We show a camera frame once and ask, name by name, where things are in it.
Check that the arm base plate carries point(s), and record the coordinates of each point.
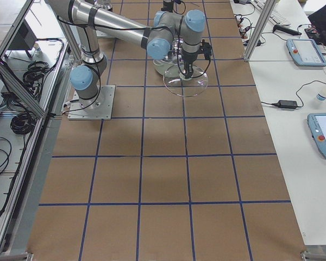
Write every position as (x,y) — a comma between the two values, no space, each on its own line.
(94,109)

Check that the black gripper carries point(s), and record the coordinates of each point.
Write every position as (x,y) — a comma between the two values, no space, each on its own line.
(188,57)

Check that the black power adapter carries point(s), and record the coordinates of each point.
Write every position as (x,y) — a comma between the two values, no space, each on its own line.
(286,104)

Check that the near blue teach pendant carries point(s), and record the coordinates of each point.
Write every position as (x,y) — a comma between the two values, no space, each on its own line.
(317,125)

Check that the aluminium frame post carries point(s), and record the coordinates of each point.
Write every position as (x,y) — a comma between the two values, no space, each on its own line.
(260,24)

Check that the far blue teach pendant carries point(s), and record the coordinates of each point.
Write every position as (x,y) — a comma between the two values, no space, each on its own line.
(305,52)

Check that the white keyboard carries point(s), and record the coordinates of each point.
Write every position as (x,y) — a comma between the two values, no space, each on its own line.
(275,16)

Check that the black handheld tool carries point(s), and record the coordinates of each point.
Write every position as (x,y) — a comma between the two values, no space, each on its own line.
(286,30)

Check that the glass pot lid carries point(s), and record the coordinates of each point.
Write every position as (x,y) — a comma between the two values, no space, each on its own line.
(178,84)

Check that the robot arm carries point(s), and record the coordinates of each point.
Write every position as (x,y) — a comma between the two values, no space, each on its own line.
(174,36)
(168,5)

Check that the blue teach pendant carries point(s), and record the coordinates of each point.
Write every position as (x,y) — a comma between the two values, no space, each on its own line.
(317,125)
(305,52)

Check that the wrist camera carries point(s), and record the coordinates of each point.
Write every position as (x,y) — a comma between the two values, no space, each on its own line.
(206,49)

